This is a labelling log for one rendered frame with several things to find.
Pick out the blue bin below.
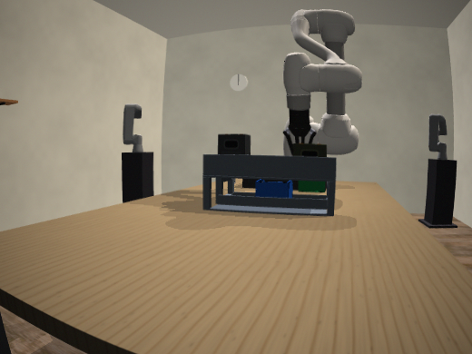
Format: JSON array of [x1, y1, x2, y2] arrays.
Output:
[[255, 180, 293, 198]]

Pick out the green bin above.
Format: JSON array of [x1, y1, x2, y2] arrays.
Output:
[[299, 181, 325, 192]]

